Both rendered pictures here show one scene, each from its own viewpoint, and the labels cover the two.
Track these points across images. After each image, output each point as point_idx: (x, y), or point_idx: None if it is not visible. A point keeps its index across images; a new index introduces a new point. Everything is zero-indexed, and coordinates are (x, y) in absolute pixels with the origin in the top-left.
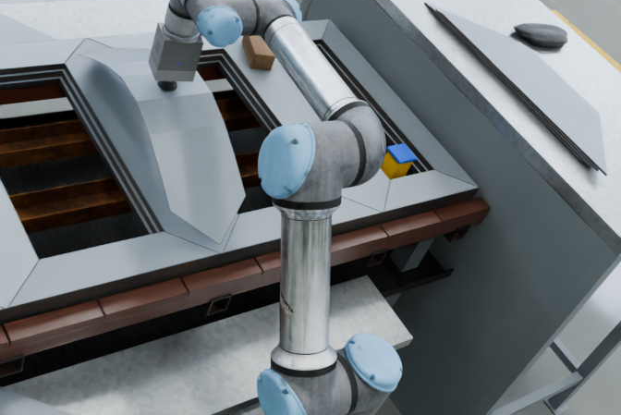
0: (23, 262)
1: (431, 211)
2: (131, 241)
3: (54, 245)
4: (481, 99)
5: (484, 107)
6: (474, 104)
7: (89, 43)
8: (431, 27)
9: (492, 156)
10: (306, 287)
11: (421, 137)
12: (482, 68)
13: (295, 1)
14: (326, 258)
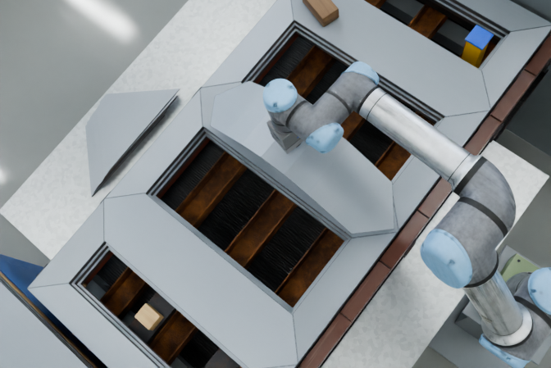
0: (284, 322)
1: (523, 71)
2: (337, 261)
3: None
4: None
5: None
6: None
7: (205, 93)
8: None
9: None
10: (496, 310)
11: (485, 1)
12: None
13: (366, 65)
14: (502, 288)
